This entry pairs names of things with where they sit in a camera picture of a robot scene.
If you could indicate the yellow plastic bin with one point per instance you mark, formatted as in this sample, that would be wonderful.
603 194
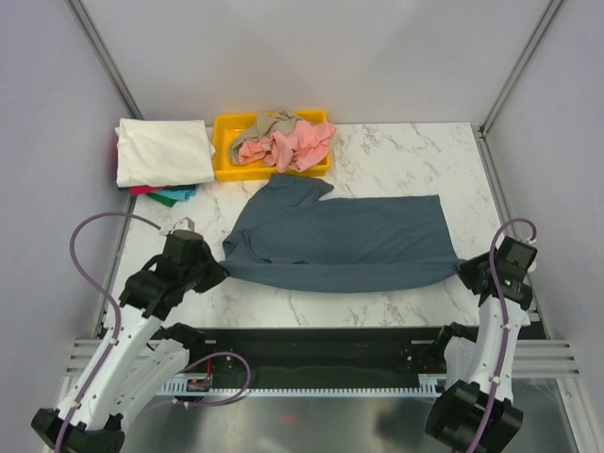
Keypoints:
228 126

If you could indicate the white slotted cable duct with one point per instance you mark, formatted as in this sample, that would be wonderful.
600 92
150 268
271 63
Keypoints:
181 386

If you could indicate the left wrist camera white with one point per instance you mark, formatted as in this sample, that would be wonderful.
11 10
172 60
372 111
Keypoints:
185 223

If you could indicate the folded red t-shirt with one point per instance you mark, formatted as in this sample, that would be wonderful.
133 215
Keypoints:
141 190

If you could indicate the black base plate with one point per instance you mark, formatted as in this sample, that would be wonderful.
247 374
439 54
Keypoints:
318 359

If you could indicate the blue-grey t-shirt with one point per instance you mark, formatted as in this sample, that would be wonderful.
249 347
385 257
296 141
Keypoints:
292 235

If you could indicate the beige t-shirt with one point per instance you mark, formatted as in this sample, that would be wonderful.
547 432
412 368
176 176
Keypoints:
264 126

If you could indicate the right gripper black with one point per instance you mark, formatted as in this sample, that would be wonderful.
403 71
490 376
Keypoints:
463 271

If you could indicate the folded green t-shirt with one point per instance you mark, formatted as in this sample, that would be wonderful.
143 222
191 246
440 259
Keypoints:
165 198

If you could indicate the folded white t-shirt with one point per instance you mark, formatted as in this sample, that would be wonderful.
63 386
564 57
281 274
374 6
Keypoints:
163 153

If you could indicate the pink t-shirt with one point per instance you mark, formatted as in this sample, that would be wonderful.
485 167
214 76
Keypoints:
303 148

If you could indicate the folded light blue t-shirt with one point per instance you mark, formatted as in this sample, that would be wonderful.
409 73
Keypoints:
190 190

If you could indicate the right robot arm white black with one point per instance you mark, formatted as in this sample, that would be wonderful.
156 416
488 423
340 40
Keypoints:
475 411

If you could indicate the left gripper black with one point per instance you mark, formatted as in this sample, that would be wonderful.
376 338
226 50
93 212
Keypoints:
216 273

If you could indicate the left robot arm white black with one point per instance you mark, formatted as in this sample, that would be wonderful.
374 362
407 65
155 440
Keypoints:
137 355

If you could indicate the right aluminium post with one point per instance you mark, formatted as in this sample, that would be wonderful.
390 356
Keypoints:
529 50

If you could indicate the aluminium frame rail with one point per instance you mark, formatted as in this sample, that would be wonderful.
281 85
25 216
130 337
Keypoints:
532 359

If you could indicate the aluminium post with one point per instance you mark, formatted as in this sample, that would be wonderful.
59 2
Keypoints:
529 50
92 34

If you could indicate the left aluminium post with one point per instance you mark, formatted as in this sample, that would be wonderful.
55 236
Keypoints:
92 34

